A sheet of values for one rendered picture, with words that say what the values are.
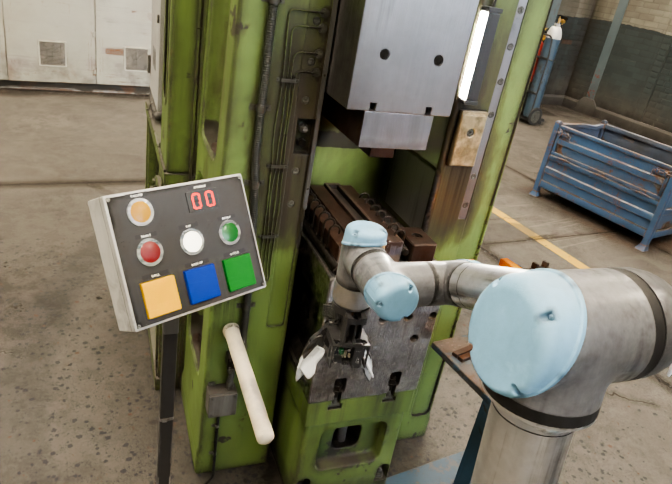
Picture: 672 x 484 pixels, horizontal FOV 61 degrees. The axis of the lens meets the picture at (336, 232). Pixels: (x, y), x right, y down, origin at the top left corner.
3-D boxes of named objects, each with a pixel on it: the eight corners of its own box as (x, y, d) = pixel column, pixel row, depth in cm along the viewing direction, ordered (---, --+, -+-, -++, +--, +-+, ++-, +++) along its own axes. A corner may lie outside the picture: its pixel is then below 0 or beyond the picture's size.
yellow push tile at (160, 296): (182, 308, 122) (174, 274, 121) (150, 319, 116) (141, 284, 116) (178, 308, 123) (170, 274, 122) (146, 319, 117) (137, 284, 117)
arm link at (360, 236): (355, 239, 94) (338, 216, 101) (344, 296, 98) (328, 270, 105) (398, 238, 97) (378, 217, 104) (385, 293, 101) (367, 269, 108)
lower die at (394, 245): (398, 264, 169) (404, 239, 166) (335, 267, 162) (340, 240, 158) (347, 205, 204) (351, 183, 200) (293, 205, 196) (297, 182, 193)
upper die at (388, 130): (425, 150, 154) (434, 116, 150) (358, 147, 147) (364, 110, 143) (365, 107, 189) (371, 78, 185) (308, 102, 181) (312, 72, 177)
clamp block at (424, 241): (433, 263, 174) (438, 244, 171) (409, 264, 171) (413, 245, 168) (415, 244, 184) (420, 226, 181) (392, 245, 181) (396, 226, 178)
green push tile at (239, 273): (256, 283, 135) (250, 252, 135) (230, 292, 130) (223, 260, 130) (252, 283, 136) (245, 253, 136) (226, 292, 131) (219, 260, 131)
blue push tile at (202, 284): (221, 295, 128) (214, 262, 128) (192, 305, 123) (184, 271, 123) (217, 295, 130) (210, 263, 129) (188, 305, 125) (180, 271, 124)
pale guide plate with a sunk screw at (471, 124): (474, 166, 177) (489, 113, 170) (449, 166, 174) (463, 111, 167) (470, 164, 179) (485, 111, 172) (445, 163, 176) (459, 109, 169)
